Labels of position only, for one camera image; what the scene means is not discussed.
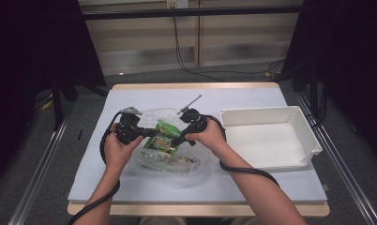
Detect black hanging cable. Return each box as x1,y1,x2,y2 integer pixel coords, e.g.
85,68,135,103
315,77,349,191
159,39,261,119
172,15,286,83

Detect person's right hand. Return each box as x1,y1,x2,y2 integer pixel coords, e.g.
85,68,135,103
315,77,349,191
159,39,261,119
185,118,232,158

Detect black stand legs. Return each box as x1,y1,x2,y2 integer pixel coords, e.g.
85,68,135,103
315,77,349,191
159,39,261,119
50,74,110,131

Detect person's left leg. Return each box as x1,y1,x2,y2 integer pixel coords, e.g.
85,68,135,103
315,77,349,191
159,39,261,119
139,217,189,225

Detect person's left hand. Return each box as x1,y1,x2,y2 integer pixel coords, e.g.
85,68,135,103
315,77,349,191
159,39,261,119
104,122,144,172

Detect person's leg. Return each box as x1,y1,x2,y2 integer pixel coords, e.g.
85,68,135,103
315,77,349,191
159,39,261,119
229,217,257,225
139,217,189,225

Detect black curtain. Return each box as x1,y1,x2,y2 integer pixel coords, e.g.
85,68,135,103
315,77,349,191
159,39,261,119
279,0,377,165
0,0,108,188

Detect white wall outlet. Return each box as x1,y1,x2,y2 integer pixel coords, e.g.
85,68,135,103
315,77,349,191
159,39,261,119
165,0,190,9

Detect green snack packet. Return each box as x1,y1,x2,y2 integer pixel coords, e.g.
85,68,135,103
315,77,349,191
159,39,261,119
143,118,183,157

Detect bundle of black floor cables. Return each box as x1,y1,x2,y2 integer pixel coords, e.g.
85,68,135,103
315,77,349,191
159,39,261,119
303,82,330,129

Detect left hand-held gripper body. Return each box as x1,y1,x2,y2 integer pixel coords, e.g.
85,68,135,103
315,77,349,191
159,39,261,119
114,106,147,146

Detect black horizontal bar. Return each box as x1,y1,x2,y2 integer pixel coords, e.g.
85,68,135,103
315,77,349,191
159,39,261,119
81,5,304,21

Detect small yellow object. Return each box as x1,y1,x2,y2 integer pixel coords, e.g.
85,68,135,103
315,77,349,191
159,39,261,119
40,98,53,112

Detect metal floor rail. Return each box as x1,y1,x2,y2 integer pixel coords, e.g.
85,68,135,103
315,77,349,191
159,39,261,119
294,91,377,225
8,101,78,225

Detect clear plastic smiley bag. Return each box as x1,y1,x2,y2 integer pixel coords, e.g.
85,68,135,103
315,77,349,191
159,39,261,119
129,107,211,180

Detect wooden table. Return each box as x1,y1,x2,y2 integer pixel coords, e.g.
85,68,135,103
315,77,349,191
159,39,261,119
67,82,331,218

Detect white plastic bin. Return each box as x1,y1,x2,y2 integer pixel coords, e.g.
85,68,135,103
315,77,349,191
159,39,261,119
219,105,324,173

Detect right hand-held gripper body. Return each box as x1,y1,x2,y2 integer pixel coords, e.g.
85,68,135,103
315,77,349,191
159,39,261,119
175,94,210,136

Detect person's right leg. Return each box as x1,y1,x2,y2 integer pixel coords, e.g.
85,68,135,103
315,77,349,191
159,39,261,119
229,217,257,225

